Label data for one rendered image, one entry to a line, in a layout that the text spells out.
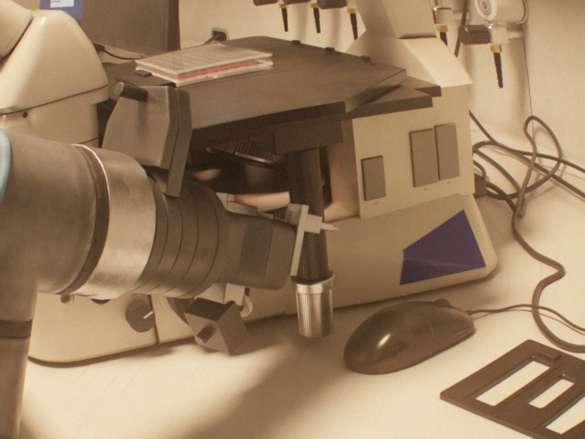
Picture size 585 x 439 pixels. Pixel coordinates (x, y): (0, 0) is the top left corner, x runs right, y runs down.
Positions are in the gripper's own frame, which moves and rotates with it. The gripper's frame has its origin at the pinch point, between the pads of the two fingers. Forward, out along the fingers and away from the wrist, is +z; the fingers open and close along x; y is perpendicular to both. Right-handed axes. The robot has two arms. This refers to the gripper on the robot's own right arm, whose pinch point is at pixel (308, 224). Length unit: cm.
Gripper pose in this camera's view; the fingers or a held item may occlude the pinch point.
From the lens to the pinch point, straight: 74.9
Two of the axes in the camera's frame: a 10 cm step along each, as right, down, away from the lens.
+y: -1.7, 9.8, -0.1
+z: 5.8, 1.1, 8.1
